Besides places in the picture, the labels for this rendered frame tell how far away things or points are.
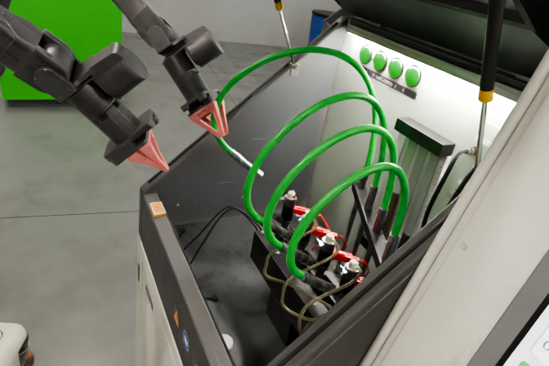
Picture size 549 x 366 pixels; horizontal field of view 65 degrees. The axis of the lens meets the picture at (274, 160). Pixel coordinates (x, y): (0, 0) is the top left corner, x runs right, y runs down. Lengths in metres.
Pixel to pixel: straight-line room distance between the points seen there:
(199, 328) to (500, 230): 0.54
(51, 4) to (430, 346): 3.75
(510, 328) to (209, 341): 0.49
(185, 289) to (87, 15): 3.36
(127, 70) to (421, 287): 0.56
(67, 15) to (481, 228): 3.74
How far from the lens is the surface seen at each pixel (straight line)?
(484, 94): 0.66
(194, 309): 0.89
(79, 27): 4.09
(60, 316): 2.22
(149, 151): 0.77
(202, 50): 0.95
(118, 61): 0.71
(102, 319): 2.18
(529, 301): 0.63
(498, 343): 0.66
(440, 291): 0.70
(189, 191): 1.25
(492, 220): 0.65
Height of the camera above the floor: 1.60
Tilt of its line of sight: 26 degrees down
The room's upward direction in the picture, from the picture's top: 10 degrees clockwise
